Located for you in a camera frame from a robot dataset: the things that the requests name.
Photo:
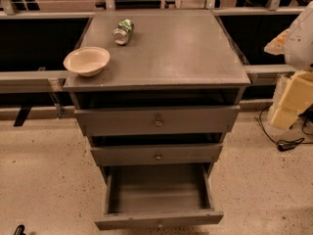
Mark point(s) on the black object at floor corner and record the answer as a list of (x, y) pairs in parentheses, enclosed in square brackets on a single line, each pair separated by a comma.
[(19, 230)]

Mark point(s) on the white ceramic bowl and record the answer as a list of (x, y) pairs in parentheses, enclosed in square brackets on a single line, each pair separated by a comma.
[(87, 61)]

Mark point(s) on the green soda can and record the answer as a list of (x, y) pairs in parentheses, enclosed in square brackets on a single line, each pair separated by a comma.
[(123, 32)]

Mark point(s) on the black power adapter with cable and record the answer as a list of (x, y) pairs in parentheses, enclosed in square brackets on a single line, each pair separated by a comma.
[(281, 145)]

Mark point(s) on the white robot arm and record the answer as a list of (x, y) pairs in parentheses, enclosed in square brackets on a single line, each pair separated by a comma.
[(298, 51)]

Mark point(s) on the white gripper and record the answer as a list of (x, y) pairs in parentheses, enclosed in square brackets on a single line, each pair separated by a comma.
[(300, 48)]

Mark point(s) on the grey top drawer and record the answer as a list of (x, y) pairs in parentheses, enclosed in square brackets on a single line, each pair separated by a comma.
[(159, 120)]

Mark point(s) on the grey metal railing left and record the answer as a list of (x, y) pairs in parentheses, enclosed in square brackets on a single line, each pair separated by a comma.
[(33, 47)]

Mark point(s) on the grey middle drawer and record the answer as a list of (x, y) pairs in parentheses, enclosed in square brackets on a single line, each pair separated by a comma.
[(156, 154)]

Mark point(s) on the grey drawer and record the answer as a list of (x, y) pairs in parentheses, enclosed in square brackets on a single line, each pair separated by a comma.
[(156, 154), (157, 196), (159, 120)]

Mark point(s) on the grey bottom drawer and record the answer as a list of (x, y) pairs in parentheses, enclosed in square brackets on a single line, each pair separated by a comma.
[(157, 196)]

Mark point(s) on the grey wooden drawer cabinet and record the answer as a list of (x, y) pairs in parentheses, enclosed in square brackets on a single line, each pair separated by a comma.
[(174, 58)]

